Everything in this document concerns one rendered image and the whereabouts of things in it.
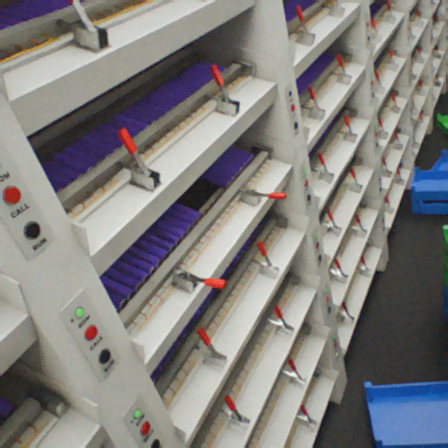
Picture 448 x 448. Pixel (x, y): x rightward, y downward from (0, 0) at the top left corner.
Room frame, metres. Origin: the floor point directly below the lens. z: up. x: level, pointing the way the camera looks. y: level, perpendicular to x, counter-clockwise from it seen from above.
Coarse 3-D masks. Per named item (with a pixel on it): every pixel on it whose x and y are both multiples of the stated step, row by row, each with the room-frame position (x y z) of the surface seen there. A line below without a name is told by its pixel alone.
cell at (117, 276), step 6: (108, 270) 0.64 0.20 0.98; (114, 270) 0.63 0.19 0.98; (108, 276) 0.63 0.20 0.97; (114, 276) 0.62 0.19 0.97; (120, 276) 0.62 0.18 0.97; (126, 276) 0.62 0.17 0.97; (120, 282) 0.62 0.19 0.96; (126, 282) 0.61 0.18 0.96; (132, 282) 0.61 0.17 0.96; (138, 282) 0.61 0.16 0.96; (132, 288) 0.60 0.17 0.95
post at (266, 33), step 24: (264, 0) 0.96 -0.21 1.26; (240, 24) 0.99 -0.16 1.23; (264, 24) 0.96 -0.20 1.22; (192, 48) 1.07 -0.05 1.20; (264, 48) 0.97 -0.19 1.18; (288, 48) 1.02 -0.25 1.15; (288, 72) 1.01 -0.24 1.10; (264, 120) 0.99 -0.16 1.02; (288, 120) 0.97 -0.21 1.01; (288, 192) 0.97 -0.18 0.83; (312, 192) 1.02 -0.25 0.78; (312, 216) 1.00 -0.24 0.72; (312, 240) 0.98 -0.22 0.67; (312, 264) 0.96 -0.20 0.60; (312, 312) 0.97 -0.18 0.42; (336, 336) 1.01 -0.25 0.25; (336, 384) 0.96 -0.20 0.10
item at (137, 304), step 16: (256, 160) 0.93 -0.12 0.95; (240, 176) 0.88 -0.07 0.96; (256, 176) 0.89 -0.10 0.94; (224, 208) 0.79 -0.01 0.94; (208, 224) 0.73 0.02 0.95; (192, 240) 0.69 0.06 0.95; (176, 256) 0.65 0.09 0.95; (160, 272) 0.62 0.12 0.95; (144, 288) 0.59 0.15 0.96; (128, 304) 0.56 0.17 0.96; (144, 304) 0.57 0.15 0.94; (128, 320) 0.53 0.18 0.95
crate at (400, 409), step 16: (368, 384) 0.94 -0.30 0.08; (416, 384) 0.91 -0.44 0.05; (432, 384) 0.89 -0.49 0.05; (368, 400) 0.90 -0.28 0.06; (384, 400) 0.92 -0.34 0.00; (400, 400) 0.90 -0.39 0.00; (416, 400) 0.89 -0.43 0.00; (432, 400) 0.87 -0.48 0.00; (384, 416) 0.87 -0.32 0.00; (400, 416) 0.85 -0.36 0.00; (416, 416) 0.84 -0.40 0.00; (432, 416) 0.82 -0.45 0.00; (384, 432) 0.82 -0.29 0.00; (400, 432) 0.80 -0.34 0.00; (416, 432) 0.79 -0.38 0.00; (432, 432) 0.78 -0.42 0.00
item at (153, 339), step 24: (240, 144) 1.03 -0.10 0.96; (264, 144) 0.99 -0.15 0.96; (288, 144) 0.95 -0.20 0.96; (288, 168) 0.94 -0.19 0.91; (216, 192) 0.86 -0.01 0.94; (264, 192) 0.86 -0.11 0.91; (240, 216) 0.78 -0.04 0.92; (216, 240) 0.72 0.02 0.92; (240, 240) 0.74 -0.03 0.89; (192, 264) 0.66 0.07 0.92; (216, 264) 0.66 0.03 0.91; (168, 288) 0.61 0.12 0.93; (168, 312) 0.56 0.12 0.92; (192, 312) 0.59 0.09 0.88; (144, 336) 0.52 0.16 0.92; (168, 336) 0.53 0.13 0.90; (144, 360) 0.47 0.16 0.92
